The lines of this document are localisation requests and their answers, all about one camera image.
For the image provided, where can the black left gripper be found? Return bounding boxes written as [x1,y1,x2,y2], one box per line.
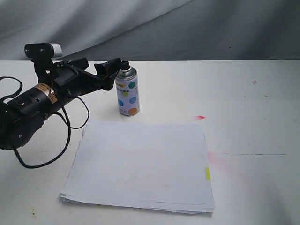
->
[51,57,121,97]

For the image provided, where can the polka dot spray paint can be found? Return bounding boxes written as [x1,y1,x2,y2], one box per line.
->
[115,61,140,116]

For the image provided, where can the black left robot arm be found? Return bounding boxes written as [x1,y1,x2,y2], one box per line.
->
[0,58,121,150]

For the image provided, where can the grey backdrop cloth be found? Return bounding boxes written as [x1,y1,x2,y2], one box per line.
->
[0,0,300,60]

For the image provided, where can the white paper stack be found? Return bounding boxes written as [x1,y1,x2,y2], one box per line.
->
[61,120,215,214]

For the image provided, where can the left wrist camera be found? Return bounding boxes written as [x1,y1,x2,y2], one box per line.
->
[24,43,63,78]

